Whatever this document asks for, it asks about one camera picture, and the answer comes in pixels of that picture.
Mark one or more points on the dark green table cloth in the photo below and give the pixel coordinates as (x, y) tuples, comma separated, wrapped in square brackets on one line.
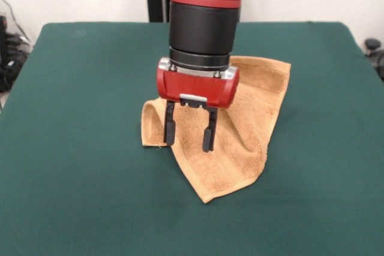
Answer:
[(90, 178)]

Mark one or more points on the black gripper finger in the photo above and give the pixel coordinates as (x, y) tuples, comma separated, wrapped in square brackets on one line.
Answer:
[(209, 136), (169, 127)]

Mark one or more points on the tan terry towel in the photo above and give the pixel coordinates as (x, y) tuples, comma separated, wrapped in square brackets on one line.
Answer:
[(240, 148)]

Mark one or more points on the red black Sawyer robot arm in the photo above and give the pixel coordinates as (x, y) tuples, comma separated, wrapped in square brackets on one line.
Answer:
[(204, 13)]

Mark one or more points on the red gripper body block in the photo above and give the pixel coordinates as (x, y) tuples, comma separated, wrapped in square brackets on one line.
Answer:
[(195, 86)]

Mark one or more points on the grey office chair base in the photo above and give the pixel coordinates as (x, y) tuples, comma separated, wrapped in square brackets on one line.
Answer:
[(373, 44)]

